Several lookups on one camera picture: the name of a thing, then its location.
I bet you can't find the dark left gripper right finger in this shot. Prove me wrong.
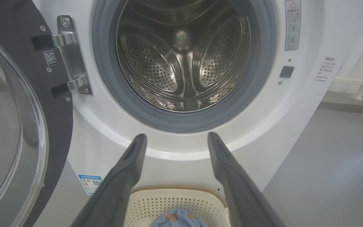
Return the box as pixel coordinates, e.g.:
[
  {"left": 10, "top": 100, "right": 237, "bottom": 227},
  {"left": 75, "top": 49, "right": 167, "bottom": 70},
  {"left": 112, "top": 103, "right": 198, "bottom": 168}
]
[{"left": 207, "top": 132, "right": 286, "bottom": 227}]

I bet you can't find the small QR code sticker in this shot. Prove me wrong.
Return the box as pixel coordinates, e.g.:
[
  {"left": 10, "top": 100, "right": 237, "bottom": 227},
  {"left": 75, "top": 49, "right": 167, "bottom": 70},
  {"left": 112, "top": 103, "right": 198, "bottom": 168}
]
[{"left": 43, "top": 50, "right": 58, "bottom": 66}]

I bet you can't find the blue cartoon print garment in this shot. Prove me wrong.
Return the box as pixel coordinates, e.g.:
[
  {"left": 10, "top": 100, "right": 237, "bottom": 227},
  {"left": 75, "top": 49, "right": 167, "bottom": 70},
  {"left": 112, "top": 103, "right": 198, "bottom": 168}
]
[{"left": 150, "top": 208, "right": 208, "bottom": 227}]

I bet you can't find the white front-load washing machine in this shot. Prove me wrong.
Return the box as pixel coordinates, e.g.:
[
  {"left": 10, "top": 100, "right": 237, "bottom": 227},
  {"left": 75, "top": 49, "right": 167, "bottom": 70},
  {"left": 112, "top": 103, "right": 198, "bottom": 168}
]
[{"left": 32, "top": 0, "right": 363, "bottom": 227}]

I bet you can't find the blue energy label sticker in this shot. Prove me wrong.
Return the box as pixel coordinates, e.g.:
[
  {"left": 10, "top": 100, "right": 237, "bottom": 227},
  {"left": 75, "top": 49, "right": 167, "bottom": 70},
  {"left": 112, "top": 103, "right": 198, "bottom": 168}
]
[{"left": 78, "top": 174, "right": 102, "bottom": 195}]

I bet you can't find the stainless steel washer drum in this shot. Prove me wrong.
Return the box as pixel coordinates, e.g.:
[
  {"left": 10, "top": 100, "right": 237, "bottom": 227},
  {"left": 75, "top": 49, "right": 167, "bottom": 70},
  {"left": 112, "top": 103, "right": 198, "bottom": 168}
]
[{"left": 116, "top": 0, "right": 251, "bottom": 112}]

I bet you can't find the chrome door hinge bracket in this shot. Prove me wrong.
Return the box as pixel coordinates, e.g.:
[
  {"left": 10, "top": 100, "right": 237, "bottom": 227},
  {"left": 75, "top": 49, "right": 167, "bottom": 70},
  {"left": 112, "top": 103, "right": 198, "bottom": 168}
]
[{"left": 31, "top": 15, "right": 93, "bottom": 99}]

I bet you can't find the grey warning label sticker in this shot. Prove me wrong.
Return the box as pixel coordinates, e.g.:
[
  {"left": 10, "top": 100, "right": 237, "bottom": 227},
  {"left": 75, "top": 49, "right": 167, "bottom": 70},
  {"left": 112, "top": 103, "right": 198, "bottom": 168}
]
[{"left": 284, "top": 0, "right": 302, "bottom": 51}]

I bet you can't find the printed text sticker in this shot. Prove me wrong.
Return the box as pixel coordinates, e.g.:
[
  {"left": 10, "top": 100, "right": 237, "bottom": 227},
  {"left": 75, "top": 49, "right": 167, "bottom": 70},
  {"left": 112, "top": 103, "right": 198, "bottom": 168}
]
[{"left": 316, "top": 57, "right": 336, "bottom": 83}]

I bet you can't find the black-rimmed glass washer door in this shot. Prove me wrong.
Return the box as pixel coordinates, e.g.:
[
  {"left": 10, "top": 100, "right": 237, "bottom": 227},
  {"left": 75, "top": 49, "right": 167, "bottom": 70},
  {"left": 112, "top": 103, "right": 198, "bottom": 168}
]
[{"left": 0, "top": 0, "right": 74, "bottom": 227}]

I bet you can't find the white metal rail frame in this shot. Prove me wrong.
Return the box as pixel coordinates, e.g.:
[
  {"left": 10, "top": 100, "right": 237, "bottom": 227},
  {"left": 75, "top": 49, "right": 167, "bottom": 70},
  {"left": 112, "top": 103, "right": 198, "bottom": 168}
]
[{"left": 328, "top": 19, "right": 363, "bottom": 101}]

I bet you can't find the cream perforated laundry basket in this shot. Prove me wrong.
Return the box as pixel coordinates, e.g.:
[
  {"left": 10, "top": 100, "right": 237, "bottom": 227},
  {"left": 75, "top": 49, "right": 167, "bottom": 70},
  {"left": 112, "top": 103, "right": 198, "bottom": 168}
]
[{"left": 124, "top": 185, "right": 231, "bottom": 227}]

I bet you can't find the grey rubber door gasket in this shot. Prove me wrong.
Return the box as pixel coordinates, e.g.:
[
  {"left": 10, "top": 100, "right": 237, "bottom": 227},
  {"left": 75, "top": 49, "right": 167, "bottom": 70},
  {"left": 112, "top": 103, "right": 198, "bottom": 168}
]
[{"left": 92, "top": 0, "right": 277, "bottom": 133}]

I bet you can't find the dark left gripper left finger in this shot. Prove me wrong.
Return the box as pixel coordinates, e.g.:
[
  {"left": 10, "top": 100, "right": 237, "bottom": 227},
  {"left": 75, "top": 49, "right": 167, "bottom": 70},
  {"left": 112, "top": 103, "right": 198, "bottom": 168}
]
[{"left": 71, "top": 134, "right": 147, "bottom": 227}]

